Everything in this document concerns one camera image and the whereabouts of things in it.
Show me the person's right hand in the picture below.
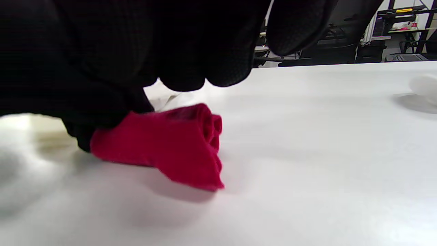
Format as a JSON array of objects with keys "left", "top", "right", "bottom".
[{"left": 0, "top": 0, "right": 338, "bottom": 152}]

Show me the pink sock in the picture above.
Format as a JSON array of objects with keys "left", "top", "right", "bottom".
[
  {"left": 89, "top": 103, "right": 225, "bottom": 192},
  {"left": 196, "top": 106, "right": 224, "bottom": 171}
]

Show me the black office chair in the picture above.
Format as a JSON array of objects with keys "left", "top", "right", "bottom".
[{"left": 278, "top": 0, "right": 386, "bottom": 67}]

